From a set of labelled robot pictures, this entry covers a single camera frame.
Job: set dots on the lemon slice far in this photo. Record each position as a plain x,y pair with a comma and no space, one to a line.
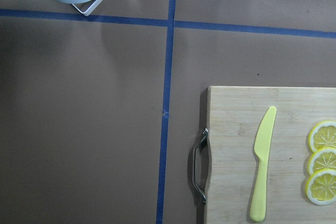
322,135

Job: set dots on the wooden cutting board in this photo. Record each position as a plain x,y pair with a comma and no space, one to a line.
233,117

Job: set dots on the lemon slice middle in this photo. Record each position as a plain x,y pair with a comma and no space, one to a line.
323,158

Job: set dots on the yellow plastic knife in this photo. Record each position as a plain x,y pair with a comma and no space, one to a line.
262,149

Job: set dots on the lemon slice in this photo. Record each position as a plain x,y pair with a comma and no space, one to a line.
322,135
320,187
323,158

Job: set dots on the lemon slice near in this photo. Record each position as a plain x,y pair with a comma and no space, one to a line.
320,187

